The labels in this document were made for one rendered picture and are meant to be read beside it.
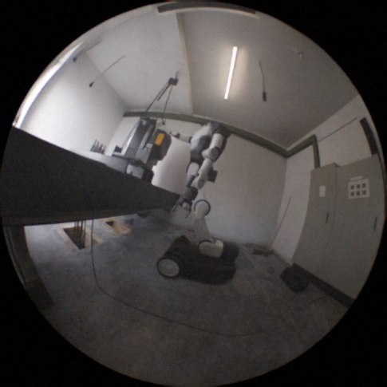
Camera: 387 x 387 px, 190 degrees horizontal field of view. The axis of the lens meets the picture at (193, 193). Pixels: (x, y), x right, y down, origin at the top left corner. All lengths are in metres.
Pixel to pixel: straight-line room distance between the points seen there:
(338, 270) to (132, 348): 1.89
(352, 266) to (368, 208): 0.62
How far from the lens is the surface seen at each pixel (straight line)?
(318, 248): 2.01
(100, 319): 0.71
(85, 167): 0.58
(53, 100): 3.36
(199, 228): 1.01
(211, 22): 2.29
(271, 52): 2.31
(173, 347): 0.68
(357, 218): 1.84
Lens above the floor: 0.64
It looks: 3 degrees up
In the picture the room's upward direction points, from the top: 18 degrees clockwise
